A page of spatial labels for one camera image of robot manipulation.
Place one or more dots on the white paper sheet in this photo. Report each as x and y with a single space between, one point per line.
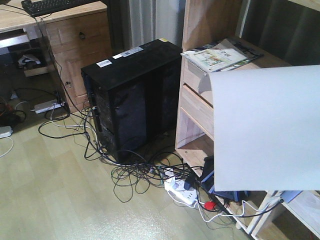
266 125

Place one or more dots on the wooden desk with drawers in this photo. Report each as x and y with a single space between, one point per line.
75 38

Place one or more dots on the black desktop computer tower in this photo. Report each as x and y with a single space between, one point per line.
135 96

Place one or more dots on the white power strip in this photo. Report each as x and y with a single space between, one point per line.
177 187

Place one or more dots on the wooden shelf unit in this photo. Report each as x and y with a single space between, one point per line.
206 21

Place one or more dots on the stack of magazines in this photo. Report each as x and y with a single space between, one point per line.
224 55

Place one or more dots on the grey curtain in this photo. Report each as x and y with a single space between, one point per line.
146 20

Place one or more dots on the white adapter box on floor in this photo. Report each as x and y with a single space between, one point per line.
46 106

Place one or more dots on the black keyboard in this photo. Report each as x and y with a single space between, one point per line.
44 7

